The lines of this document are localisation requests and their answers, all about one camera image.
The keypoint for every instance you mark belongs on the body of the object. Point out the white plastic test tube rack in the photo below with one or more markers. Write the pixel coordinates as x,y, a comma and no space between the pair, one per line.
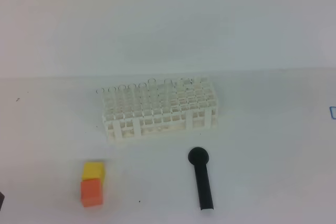
194,105

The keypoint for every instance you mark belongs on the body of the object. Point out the clear test tube in rack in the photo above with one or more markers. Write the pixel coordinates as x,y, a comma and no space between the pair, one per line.
101,94
153,92
143,94
121,96
111,98
131,95

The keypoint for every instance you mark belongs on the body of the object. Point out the blue outlined label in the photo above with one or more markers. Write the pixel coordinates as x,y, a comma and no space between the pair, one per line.
333,112

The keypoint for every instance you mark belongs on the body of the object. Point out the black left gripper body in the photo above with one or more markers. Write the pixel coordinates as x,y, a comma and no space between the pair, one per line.
2,197

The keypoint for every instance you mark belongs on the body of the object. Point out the orange foam cube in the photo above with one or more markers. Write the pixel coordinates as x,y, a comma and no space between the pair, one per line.
91,192

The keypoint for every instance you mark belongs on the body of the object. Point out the clear glass test tube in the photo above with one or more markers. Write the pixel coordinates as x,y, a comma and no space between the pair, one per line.
168,84

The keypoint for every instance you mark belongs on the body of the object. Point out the black plastic scoop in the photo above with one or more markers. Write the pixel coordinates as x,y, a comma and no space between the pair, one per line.
199,158

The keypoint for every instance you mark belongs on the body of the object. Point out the yellow foam cube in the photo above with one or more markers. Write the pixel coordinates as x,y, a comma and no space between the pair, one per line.
93,170

